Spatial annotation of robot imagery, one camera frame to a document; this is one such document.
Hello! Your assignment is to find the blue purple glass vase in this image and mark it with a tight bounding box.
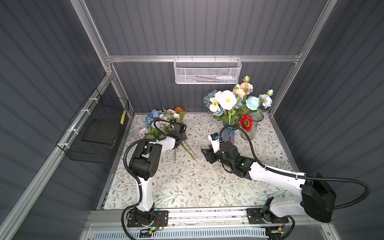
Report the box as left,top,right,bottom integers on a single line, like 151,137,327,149
221,127,237,145

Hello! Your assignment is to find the red sunflower stem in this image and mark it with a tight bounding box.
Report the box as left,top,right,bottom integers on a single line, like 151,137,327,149
239,114,254,132

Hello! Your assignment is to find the pale blue hydrangea stem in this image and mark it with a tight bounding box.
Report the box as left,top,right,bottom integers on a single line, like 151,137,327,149
204,90,224,117

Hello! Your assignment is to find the clear ribbed glass vase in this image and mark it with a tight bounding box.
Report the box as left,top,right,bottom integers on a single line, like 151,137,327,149
242,113,264,140

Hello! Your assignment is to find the white small flower stem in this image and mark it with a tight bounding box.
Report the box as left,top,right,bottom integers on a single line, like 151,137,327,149
215,90,238,125

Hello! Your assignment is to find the peach pink rose stem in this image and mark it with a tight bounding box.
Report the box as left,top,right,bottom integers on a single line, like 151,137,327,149
233,76,254,98

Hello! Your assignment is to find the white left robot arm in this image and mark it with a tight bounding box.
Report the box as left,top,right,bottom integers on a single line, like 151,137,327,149
123,122,187,225

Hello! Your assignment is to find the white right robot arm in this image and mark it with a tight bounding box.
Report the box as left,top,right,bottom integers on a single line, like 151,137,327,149
201,142,337,223

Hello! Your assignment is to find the mixed flower bouquet pile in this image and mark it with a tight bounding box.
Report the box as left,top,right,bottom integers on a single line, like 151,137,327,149
137,106,197,163

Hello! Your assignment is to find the aluminium front rail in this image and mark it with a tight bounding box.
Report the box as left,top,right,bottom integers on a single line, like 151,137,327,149
86,205,328,229

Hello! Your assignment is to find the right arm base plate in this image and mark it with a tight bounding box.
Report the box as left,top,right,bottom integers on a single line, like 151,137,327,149
246,207,289,225

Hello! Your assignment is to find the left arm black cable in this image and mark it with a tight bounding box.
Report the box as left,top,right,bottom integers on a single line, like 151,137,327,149
120,118,175,240

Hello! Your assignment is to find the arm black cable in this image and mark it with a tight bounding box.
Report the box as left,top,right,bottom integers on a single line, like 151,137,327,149
120,118,175,240
219,124,371,210

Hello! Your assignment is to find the white wire mesh basket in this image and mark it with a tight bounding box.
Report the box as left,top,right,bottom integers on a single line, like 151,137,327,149
173,57,242,85

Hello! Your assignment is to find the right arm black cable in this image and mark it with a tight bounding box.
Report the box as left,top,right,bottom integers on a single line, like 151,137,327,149
219,124,371,210

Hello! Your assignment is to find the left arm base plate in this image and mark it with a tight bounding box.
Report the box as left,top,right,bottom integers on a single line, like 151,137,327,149
125,209,169,228

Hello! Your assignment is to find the black wire wall basket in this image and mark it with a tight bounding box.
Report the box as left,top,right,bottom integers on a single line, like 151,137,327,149
57,91,130,164

